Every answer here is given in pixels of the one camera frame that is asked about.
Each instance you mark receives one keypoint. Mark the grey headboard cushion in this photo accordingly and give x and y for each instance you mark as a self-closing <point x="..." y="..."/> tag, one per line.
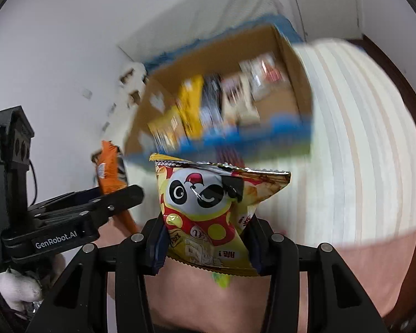
<point x="228" y="10"/>

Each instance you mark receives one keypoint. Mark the white chocolate sticks box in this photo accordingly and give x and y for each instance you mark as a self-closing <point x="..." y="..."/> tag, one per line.
<point x="237" y="97"/>

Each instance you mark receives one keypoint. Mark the person's left hand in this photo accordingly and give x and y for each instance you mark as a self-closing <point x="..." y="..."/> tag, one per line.
<point x="17" y="286"/>

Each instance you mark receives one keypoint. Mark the blue duvet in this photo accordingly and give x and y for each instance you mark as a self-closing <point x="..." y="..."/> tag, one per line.
<point x="274" y="20"/>

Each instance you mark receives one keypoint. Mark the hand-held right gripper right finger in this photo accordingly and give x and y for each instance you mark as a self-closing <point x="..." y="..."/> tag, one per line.
<point x="254" y="249"/>

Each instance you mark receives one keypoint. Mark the yellow panda snack packet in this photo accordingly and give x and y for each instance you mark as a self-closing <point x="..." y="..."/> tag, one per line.
<point x="201" y="215"/>

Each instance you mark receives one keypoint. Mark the bear print long pillow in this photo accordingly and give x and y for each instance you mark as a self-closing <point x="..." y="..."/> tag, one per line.
<point x="131" y="76"/>

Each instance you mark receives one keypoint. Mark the green snack packet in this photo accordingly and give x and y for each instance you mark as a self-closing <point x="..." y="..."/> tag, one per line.
<point x="222" y="280"/>

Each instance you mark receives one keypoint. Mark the cat print striped blanket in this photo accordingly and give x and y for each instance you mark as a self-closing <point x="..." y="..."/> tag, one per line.
<point x="350" y="145"/>

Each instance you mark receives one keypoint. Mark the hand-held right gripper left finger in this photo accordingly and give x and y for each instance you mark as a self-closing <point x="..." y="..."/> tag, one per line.
<point x="157" y="249"/>

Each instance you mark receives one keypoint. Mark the long white red packet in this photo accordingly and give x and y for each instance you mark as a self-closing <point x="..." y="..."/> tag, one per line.
<point x="263" y="71"/>

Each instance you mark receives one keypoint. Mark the white wall socket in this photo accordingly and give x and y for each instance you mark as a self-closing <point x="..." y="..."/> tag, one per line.
<point x="86" y="93"/>

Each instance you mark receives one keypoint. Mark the yellow chips packet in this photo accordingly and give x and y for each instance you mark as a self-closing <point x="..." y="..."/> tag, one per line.
<point x="164" y="128"/>

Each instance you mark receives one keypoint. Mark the white door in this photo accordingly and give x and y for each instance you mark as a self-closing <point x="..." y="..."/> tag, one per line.
<point x="326" y="0"/>

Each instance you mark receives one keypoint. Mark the yellow black snack packet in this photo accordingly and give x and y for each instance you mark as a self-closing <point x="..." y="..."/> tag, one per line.
<point x="197" y="107"/>

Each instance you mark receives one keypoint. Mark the plain orange snack packet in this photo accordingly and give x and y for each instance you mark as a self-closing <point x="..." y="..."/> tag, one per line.
<point x="107" y="173"/>

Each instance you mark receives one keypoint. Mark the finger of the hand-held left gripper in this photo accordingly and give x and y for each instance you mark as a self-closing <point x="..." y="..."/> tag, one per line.
<point x="69" y="197"/>
<point x="124" y="197"/>

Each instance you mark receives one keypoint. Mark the cardboard box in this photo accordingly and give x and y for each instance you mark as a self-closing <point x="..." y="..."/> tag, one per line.
<point x="284" y="104"/>

